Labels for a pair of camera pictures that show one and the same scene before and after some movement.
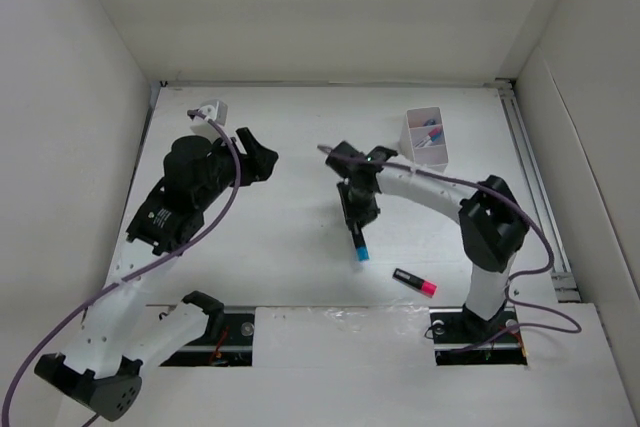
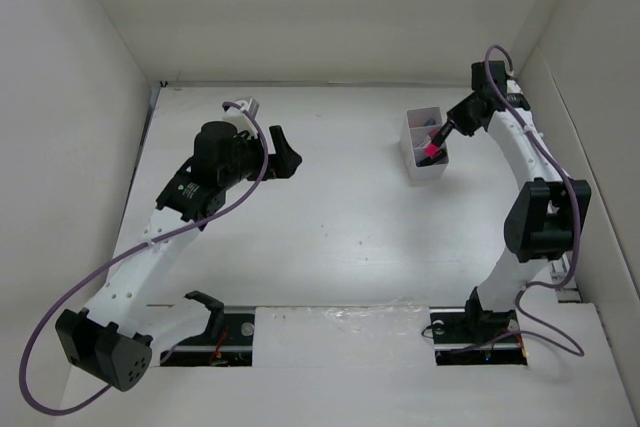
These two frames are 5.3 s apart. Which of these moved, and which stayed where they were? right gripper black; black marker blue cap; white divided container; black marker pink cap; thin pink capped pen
Moved: black marker blue cap; right gripper black; black marker pink cap
Stayed: thin pink capped pen; white divided container
